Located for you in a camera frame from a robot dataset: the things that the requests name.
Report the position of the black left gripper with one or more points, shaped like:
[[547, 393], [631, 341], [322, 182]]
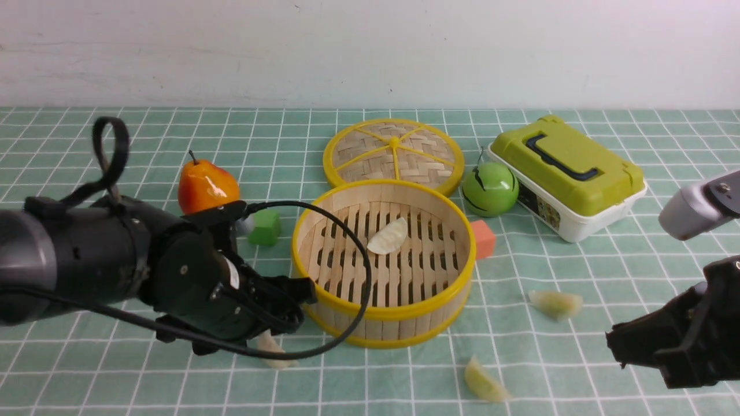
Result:
[[224, 298]]

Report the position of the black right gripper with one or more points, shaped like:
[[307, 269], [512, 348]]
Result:
[[693, 340]]

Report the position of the white pleated dumpling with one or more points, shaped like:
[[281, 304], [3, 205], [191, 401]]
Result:
[[267, 343]]

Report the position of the green tinted dumpling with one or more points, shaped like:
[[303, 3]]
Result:
[[559, 306]]

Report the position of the yellowish green dumpling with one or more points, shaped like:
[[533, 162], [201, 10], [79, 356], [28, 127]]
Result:
[[482, 384]]

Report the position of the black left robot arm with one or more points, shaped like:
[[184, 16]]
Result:
[[104, 258]]

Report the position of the bamboo steamer tray yellow rim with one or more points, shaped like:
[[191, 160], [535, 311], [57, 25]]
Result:
[[416, 292]]

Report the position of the bamboo steamer lid yellow rim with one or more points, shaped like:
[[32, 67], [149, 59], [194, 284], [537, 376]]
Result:
[[394, 149]]

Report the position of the green wooden cube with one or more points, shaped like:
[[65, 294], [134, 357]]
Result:
[[263, 228]]

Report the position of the orange red toy pear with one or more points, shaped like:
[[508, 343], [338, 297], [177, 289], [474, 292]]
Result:
[[203, 185]]

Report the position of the green checkered tablecloth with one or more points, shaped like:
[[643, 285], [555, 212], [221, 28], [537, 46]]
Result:
[[85, 364]]

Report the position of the green lid white box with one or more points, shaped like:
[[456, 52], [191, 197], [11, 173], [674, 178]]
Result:
[[570, 182]]

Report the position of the orange wooden block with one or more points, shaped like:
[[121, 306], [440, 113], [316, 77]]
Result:
[[484, 238]]

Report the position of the green toy apple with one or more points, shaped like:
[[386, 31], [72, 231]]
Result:
[[490, 189]]

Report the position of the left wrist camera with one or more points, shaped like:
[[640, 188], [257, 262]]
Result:
[[231, 217]]

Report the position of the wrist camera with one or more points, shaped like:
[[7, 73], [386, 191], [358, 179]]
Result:
[[231, 217], [692, 211]]

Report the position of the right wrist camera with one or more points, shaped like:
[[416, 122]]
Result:
[[692, 211]]

